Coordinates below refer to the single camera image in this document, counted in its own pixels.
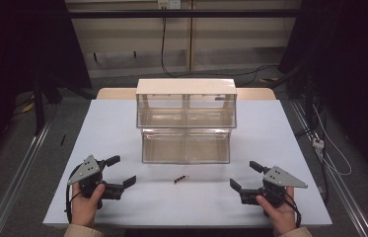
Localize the white cable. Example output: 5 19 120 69
312 104 353 177

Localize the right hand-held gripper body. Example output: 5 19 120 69
240 166 308 208

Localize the black metal stand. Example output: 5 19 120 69
33 73 47 136

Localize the white wall outlet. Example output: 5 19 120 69
157 0 183 10

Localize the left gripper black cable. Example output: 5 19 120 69
64 164 82 225

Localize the metal desk leg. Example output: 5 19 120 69
186 0 195 72

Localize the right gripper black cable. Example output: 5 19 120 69
283 192 302 229

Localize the person's right hand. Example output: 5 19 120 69
256 187 298 237

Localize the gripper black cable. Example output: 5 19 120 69
64 164 82 225
283 192 302 229

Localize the clear acrylic display case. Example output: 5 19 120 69
135 77 239 165

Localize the aluminium floor rail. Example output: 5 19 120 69
0 119 56 237
289 98 368 237

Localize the black hanging cable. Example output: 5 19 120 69
160 16 279 87

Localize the person's left hand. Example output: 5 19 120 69
71 182 107 228

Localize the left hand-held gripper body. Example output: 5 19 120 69
67 154 125 200

